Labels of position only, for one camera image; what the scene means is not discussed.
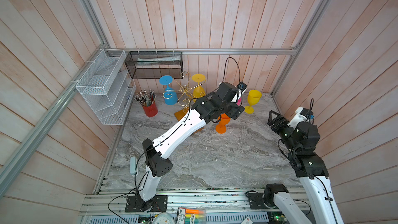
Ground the orange wine glass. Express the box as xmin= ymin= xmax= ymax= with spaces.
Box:
xmin=215 ymin=114 xmax=231 ymax=134

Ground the blue wine glass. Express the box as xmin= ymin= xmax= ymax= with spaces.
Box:
xmin=159 ymin=75 xmax=178 ymax=105

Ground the black mesh wall basket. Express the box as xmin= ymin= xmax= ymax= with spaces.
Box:
xmin=124 ymin=51 xmax=183 ymax=79

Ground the red pen cup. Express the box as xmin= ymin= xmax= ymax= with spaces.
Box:
xmin=143 ymin=101 xmax=158 ymax=117

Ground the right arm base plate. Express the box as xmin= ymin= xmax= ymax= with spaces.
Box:
xmin=245 ymin=191 xmax=293 ymax=210

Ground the pink wine glass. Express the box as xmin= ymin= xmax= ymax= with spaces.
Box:
xmin=236 ymin=97 xmax=242 ymax=106

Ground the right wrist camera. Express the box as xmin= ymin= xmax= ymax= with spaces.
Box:
xmin=288 ymin=107 xmax=314 ymax=129

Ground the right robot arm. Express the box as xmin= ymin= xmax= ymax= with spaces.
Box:
xmin=263 ymin=107 xmax=344 ymax=224

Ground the white mesh wall organizer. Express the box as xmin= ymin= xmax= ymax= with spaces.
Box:
xmin=76 ymin=49 xmax=136 ymax=125

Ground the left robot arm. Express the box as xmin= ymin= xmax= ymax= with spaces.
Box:
xmin=137 ymin=82 xmax=247 ymax=203

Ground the small grey remote device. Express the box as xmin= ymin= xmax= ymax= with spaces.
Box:
xmin=130 ymin=157 xmax=137 ymax=176

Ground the white round device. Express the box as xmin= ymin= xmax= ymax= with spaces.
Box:
xmin=151 ymin=213 xmax=175 ymax=224

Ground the highlighter marker box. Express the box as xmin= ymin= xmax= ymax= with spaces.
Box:
xmin=175 ymin=207 xmax=206 ymax=224

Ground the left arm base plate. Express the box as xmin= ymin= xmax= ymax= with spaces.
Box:
xmin=125 ymin=195 xmax=168 ymax=213

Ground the gold wine glass rack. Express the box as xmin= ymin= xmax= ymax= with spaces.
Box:
xmin=174 ymin=71 xmax=198 ymax=121

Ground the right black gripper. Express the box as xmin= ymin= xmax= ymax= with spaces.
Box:
xmin=267 ymin=110 xmax=295 ymax=155

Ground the light yellow wine glass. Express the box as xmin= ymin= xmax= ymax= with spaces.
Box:
xmin=244 ymin=90 xmax=262 ymax=114

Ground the dark yellow wine glass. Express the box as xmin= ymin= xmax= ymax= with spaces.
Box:
xmin=192 ymin=74 xmax=206 ymax=98

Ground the pens bundle in cup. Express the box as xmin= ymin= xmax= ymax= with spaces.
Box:
xmin=134 ymin=89 xmax=156 ymax=107

